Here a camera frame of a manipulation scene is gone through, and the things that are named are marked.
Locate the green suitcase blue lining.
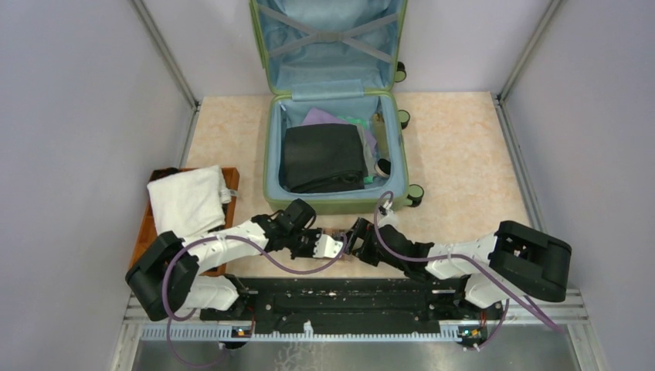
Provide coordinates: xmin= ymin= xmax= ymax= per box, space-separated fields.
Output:
xmin=249 ymin=1 xmax=424 ymax=214

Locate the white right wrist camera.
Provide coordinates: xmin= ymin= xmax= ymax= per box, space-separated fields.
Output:
xmin=376 ymin=201 xmax=399 ymax=229

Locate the gold cap bottle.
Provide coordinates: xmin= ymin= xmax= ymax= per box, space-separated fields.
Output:
xmin=372 ymin=113 xmax=391 ymax=179

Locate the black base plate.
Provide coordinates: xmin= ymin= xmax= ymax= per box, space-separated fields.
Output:
xmin=199 ymin=277 xmax=503 ymax=335

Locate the eyeshadow palette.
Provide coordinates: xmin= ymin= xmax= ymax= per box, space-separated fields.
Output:
xmin=313 ymin=229 xmax=351 ymax=260

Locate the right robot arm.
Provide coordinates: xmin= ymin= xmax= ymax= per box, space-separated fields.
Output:
xmin=346 ymin=218 xmax=572 ymax=318

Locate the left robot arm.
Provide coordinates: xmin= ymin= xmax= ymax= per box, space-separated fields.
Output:
xmin=125 ymin=199 xmax=344 ymax=322

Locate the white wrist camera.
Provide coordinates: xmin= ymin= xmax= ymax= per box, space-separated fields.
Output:
xmin=311 ymin=234 xmax=344 ymax=259
xmin=376 ymin=201 xmax=399 ymax=229

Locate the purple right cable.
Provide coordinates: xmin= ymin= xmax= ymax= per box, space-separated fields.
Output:
xmin=372 ymin=191 xmax=564 ymax=352

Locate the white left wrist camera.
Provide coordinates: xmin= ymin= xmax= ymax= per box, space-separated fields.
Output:
xmin=311 ymin=234 xmax=344 ymax=259

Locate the purple t-shirt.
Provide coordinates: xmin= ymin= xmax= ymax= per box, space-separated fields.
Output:
xmin=300 ymin=107 xmax=347 ymax=126

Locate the green white tie-dye garment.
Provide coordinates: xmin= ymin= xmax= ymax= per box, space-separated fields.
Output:
xmin=338 ymin=116 xmax=376 ymax=186

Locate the black garment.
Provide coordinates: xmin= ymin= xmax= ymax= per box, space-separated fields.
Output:
xmin=279 ymin=123 xmax=368 ymax=194

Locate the white fluffy towel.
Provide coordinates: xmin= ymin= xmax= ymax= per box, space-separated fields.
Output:
xmin=147 ymin=165 xmax=231 ymax=237

